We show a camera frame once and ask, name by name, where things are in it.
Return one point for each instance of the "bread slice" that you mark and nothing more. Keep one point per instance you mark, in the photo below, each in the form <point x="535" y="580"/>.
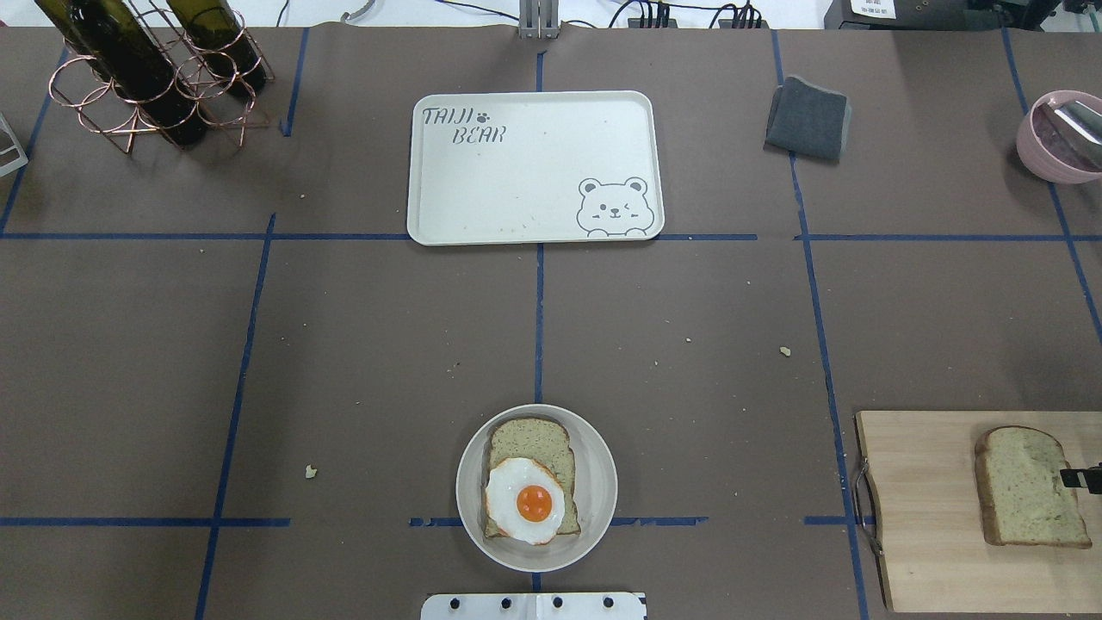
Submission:
<point x="548" y="443"/>
<point x="1023" y="500"/>

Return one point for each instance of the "white round plate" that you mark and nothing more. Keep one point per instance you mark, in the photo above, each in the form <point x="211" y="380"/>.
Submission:
<point x="595" y="494"/>

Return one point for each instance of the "dark green wine bottle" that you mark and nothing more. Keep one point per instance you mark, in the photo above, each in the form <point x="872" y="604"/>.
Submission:
<point x="123" y="51"/>

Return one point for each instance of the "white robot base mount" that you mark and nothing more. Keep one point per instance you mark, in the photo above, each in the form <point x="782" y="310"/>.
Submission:
<point x="536" y="605"/>

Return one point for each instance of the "metal scoop in bowl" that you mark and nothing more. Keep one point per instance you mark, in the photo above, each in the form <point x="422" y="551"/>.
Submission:
<point x="1076" y="122"/>

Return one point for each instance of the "cream bear serving tray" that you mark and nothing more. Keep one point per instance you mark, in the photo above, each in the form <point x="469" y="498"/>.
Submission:
<point x="518" y="168"/>

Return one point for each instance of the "pink bowl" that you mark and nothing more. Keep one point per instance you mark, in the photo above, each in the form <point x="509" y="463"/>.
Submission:
<point x="1042" y="150"/>

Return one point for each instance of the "grey folded cloth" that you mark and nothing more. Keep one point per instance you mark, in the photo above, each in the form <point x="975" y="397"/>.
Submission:
<point x="808" y="119"/>

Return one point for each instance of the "fried egg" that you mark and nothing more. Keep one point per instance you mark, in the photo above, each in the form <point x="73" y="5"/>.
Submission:
<point x="525" y="501"/>

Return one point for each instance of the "copper wire bottle rack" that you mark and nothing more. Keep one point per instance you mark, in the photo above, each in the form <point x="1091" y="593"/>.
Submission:
<point x="76" y="85"/>

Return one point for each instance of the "white wire cup rack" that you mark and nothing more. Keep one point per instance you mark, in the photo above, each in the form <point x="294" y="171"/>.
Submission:
<point x="13" y="156"/>

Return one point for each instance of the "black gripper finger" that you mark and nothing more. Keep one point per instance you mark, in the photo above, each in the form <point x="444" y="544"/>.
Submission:
<point x="1089" y="479"/>

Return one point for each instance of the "wooden cutting board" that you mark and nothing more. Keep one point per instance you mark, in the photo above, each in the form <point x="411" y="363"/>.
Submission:
<point x="921" y="467"/>

